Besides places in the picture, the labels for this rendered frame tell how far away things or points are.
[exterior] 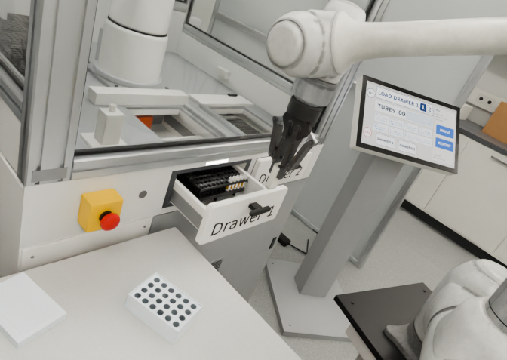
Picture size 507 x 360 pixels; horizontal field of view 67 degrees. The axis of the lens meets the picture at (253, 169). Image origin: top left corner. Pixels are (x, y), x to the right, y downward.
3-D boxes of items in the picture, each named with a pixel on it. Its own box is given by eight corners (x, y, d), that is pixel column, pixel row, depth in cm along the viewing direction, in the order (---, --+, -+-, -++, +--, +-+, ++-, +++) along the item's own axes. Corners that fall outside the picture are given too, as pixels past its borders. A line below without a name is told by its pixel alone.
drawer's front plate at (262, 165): (301, 178, 141) (312, 152, 136) (249, 191, 119) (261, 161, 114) (297, 175, 142) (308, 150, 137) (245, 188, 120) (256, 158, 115)
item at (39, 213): (308, 176, 149) (324, 144, 143) (19, 249, 73) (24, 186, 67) (170, 77, 197) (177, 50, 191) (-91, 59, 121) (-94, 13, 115)
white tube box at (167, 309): (198, 318, 78) (203, 305, 77) (173, 345, 71) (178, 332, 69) (152, 284, 82) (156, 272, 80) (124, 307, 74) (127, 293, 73)
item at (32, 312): (66, 318, 68) (67, 312, 68) (16, 349, 61) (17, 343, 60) (23, 277, 72) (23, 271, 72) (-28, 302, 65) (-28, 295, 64)
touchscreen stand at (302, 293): (361, 343, 194) (480, 176, 150) (281, 335, 180) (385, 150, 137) (330, 272, 237) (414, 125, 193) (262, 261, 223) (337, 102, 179)
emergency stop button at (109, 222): (119, 230, 79) (123, 214, 77) (101, 235, 76) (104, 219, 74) (112, 221, 80) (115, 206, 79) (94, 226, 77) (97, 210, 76)
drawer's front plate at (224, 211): (275, 218, 110) (289, 187, 106) (198, 245, 89) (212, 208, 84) (270, 215, 111) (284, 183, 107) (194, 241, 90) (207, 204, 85)
